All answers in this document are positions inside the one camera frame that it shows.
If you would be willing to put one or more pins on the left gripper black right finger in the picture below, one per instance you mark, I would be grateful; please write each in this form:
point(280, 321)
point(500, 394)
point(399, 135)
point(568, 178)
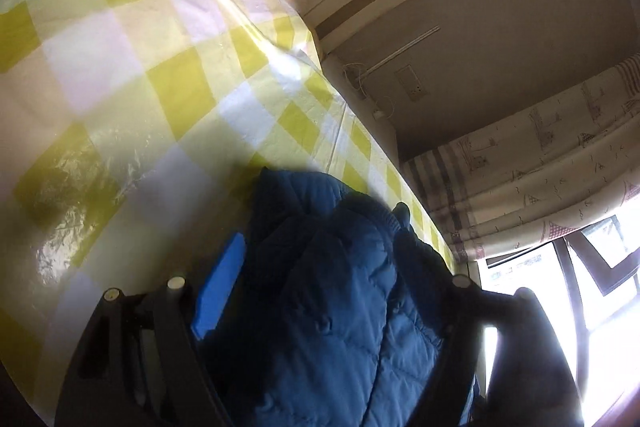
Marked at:
point(426, 274)

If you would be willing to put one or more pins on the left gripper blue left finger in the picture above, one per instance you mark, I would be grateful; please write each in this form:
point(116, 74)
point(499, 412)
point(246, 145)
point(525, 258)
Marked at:
point(214, 294)

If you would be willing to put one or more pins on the blue puffer jacket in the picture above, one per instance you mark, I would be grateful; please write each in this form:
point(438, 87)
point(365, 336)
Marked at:
point(320, 328)

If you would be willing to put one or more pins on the patterned striped curtain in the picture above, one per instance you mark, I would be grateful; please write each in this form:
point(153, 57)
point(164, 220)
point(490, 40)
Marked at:
point(539, 174)

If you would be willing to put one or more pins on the yellow checked bed sheet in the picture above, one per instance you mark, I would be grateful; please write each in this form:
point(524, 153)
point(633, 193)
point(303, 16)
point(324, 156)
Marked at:
point(131, 131)

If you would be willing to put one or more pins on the window with dark frame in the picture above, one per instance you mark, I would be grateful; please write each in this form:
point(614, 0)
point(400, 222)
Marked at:
point(588, 284)

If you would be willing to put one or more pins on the wall power socket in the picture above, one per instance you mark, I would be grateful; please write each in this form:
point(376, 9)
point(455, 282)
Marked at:
point(410, 82)

